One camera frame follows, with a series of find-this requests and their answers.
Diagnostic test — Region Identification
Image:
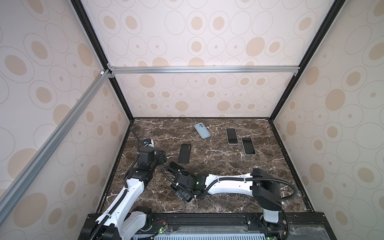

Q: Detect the horizontal aluminium frame bar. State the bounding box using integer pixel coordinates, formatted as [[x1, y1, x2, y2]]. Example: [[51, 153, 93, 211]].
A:
[[111, 66, 300, 74]]

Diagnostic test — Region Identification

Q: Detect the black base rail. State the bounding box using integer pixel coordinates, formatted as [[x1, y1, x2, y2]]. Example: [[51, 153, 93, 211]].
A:
[[96, 211, 336, 240]]

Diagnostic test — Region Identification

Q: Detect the white-edged phone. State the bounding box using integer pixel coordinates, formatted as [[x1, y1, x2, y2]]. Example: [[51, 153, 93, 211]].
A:
[[226, 128, 239, 146]]

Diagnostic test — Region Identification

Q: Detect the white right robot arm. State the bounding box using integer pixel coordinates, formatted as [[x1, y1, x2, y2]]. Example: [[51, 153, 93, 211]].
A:
[[169, 169, 282, 224]]

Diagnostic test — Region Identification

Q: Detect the black phone case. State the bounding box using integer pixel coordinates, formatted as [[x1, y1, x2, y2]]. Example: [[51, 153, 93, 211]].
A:
[[178, 144, 192, 164]]

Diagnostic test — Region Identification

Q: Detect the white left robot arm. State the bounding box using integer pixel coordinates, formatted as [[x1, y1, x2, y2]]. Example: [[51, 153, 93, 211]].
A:
[[79, 145, 167, 240]]

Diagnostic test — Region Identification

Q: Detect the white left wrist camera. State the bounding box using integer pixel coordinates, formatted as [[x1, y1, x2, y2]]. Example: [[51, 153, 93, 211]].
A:
[[142, 139, 155, 148]]

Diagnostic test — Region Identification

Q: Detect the blue-edged phone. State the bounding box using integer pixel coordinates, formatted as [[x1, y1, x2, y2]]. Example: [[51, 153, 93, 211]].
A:
[[241, 137, 256, 156]]

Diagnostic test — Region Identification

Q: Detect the purple-edged phone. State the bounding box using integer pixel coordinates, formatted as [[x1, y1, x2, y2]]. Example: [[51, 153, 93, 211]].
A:
[[169, 162, 188, 176]]

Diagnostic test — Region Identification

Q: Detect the diagonal aluminium frame bar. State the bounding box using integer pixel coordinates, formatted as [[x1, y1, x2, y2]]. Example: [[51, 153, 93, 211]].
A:
[[1, 69, 112, 225]]

